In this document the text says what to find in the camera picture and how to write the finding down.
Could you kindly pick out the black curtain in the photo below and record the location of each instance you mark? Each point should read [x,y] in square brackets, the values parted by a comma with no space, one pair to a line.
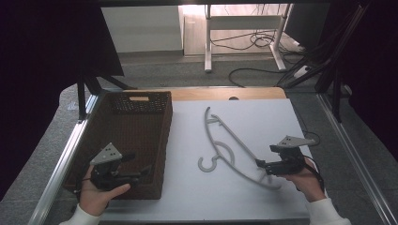
[375,78]
[37,78]

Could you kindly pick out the white cabinet panel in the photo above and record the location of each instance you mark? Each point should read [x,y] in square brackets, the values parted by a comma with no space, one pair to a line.
[140,28]

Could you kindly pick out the dark panel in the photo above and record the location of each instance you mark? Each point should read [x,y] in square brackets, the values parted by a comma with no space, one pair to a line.
[306,25]

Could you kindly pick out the brown woven basket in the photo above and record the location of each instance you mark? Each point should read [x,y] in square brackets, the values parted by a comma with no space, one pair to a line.
[131,131]

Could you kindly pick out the white metal desk frame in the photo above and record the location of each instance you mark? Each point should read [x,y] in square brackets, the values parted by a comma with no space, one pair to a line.
[207,37]

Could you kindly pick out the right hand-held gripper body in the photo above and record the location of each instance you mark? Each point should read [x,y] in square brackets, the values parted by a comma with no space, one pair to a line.
[287,165]

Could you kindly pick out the aluminium frame rail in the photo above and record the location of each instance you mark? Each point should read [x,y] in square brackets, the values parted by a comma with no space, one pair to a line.
[353,156]
[62,162]

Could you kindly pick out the white table cover sheet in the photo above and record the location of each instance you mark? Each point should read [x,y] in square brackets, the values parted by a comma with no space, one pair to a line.
[266,122]

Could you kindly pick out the white power strip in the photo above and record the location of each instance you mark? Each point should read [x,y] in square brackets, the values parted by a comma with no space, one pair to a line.
[301,71]

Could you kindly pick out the gray plastic clothes hanger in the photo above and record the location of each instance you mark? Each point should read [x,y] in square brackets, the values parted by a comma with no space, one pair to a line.
[232,134]

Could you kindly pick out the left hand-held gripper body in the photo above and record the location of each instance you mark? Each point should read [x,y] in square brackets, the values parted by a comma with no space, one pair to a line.
[106,175]

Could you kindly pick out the person's right hand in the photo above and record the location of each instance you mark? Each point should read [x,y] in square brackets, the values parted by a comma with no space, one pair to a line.
[308,184]

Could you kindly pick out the black metal stand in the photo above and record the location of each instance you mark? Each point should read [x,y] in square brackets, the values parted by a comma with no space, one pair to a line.
[82,93]
[336,93]

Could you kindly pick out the person's left hand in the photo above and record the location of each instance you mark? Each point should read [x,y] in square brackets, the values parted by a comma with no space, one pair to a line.
[94,198]

